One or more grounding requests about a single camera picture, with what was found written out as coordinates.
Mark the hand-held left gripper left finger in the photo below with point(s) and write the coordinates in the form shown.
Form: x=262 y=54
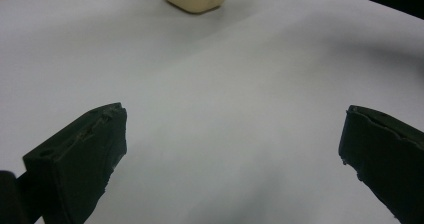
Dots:
x=76 y=160

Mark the white table cover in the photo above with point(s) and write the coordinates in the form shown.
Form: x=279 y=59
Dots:
x=216 y=94

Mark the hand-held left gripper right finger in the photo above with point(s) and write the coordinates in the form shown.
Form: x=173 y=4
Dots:
x=386 y=157

